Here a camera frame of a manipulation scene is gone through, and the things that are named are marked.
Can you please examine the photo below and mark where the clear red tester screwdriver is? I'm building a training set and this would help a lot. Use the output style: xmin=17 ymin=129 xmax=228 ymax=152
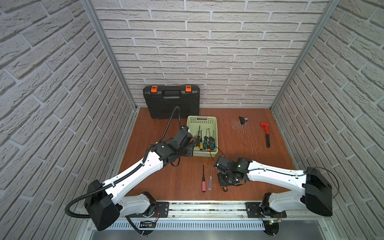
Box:
xmin=208 ymin=167 xmax=213 ymax=191

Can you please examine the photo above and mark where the pink handle screwdriver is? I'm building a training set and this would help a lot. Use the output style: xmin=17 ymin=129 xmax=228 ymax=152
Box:
xmin=202 ymin=166 xmax=207 ymax=193

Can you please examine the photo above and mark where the large green black screwdriver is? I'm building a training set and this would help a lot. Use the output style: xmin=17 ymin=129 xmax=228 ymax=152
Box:
xmin=208 ymin=129 xmax=215 ymax=152

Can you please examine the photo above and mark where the black yellow long screwdriver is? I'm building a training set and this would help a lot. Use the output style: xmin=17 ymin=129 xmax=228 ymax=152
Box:
xmin=196 ymin=126 xmax=201 ymax=149

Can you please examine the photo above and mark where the yellow orange handle screwdriver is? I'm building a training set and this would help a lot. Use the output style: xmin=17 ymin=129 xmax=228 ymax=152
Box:
xmin=199 ymin=131 xmax=204 ymax=151

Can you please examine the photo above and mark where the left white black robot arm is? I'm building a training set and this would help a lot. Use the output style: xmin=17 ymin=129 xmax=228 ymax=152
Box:
xmin=65 ymin=139 xmax=195 ymax=231

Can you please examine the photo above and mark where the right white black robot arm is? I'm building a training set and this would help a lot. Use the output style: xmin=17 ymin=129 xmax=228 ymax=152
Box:
xmin=214 ymin=156 xmax=333 ymax=218

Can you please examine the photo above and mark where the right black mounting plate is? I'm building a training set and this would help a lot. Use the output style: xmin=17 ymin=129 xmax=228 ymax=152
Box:
xmin=245 ymin=202 xmax=287 ymax=219

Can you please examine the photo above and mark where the black mounting plate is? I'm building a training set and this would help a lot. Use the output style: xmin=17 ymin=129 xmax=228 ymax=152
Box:
xmin=129 ymin=202 xmax=170 ymax=218
xmin=245 ymin=202 xmax=287 ymax=219

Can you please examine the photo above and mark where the black plastic tool case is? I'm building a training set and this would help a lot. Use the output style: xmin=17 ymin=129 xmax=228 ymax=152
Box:
xmin=143 ymin=85 xmax=201 ymax=120

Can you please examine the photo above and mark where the small black relay component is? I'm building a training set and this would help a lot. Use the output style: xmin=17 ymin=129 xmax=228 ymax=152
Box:
xmin=239 ymin=116 xmax=249 ymax=125

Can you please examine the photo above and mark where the red black pipe wrench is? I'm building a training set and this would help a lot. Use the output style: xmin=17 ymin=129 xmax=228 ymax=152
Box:
xmin=260 ymin=122 xmax=271 ymax=148

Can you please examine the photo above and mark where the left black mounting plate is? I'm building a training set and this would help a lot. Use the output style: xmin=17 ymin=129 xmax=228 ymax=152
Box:
xmin=129 ymin=202 xmax=170 ymax=218

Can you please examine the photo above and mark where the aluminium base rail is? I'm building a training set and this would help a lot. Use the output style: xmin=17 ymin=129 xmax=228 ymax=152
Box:
xmin=83 ymin=199 xmax=334 ymax=232

